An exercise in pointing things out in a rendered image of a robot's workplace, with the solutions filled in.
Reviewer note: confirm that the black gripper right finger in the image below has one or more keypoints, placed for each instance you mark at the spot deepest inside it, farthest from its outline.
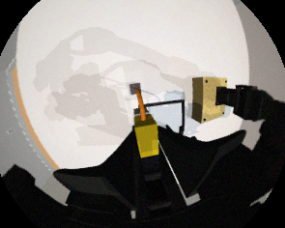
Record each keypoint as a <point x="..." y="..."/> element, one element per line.
<point x="193" y="160"/>

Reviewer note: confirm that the black rectangular panel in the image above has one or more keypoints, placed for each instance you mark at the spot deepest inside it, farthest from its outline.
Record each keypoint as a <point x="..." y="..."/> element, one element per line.
<point x="178" y="199"/>

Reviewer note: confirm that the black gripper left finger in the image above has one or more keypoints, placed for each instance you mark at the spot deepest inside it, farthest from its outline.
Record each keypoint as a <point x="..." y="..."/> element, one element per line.
<point x="117" y="176"/>

